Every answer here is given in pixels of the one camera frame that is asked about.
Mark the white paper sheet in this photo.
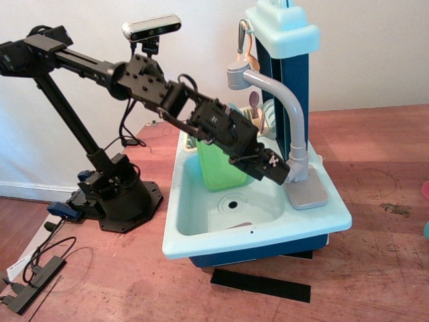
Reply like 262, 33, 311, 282
7, 221, 57, 280

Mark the blue toy kitchen tower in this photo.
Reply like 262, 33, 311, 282
245, 1, 320, 139

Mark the black usb hub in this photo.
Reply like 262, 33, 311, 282
1, 256, 66, 315

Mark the green plastic cutting board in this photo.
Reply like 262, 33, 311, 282
196, 142, 250, 192

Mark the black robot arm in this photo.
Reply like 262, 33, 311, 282
1, 26, 290, 233

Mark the pink object at edge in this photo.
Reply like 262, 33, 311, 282
421, 181, 429, 199

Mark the hanging orange utensil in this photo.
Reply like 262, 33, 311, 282
237, 33, 260, 72

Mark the light blue toy sink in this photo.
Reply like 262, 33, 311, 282
162, 131, 352, 268

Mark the blue clamp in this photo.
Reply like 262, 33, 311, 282
47, 202, 82, 221

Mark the hanging grey utensil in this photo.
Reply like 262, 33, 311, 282
237, 19, 248, 55

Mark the black velcro strip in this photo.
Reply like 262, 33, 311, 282
210, 269, 311, 303

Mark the teal object at edge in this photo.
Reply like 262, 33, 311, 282
423, 221, 429, 240

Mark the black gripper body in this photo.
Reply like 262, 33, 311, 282
210, 109, 290, 184

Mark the black camera cable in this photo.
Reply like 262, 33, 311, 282
119, 43, 152, 148

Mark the light blue toy plate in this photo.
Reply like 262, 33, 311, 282
261, 99, 276, 136

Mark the purple toy spoon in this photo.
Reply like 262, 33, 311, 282
249, 91, 262, 119

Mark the grey depth camera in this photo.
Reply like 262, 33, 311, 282
122, 13, 182, 57

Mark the cream dish rack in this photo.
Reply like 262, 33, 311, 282
183, 105, 275, 153

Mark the grey toy faucet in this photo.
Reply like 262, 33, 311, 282
227, 61, 328, 210

